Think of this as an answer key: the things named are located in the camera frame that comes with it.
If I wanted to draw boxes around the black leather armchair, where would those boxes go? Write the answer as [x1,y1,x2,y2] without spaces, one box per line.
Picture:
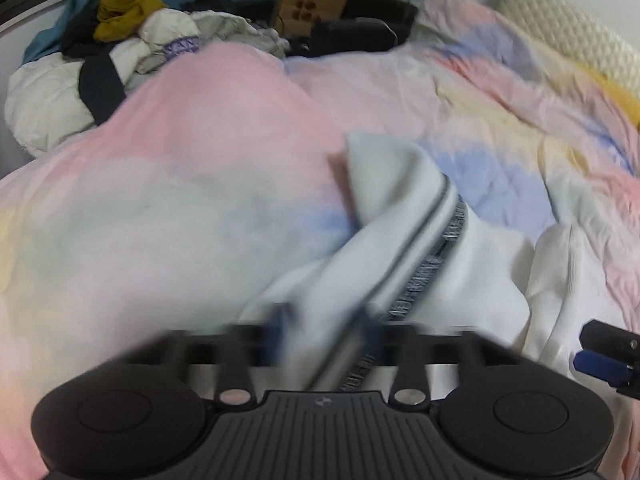
[309,0,422,59]

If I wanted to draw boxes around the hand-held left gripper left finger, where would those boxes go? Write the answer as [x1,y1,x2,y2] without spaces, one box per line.
[165,310,302,406]

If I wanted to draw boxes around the black crumpled cloth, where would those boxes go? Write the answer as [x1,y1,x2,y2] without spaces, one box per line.
[179,0,282,27]

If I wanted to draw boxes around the grey crumpled cloth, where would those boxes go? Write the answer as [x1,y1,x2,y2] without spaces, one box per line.
[137,10,292,77]

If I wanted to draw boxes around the white pants with striped tape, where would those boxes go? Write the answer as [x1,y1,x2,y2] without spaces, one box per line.
[240,130,540,397]

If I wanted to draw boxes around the mustard yellow cloth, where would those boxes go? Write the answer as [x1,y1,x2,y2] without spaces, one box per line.
[93,0,169,44]

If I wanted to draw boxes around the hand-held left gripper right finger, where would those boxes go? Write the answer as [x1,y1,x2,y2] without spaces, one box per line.
[351,317,490,405]

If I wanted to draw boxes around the pastel tie-dye duvet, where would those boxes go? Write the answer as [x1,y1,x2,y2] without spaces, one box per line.
[0,0,640,480]

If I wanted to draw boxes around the dark navy cloth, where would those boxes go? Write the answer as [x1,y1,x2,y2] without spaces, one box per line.
[62,2,122,59]

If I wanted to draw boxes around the brown paper bag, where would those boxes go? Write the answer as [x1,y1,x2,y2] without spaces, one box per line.
[272,0,349,37]

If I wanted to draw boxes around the pile of clothes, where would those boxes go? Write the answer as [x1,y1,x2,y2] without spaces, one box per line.
[5,10,212,159]

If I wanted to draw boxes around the cream quilted pillow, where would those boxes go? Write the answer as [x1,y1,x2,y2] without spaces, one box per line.
[492,0,640,127]

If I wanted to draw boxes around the pastel tie-dye pillow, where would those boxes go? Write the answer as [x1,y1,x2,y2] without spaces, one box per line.
[407,0,501,49]

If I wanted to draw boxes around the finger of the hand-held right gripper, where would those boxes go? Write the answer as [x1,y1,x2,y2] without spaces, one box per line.
[574,319,640,401]

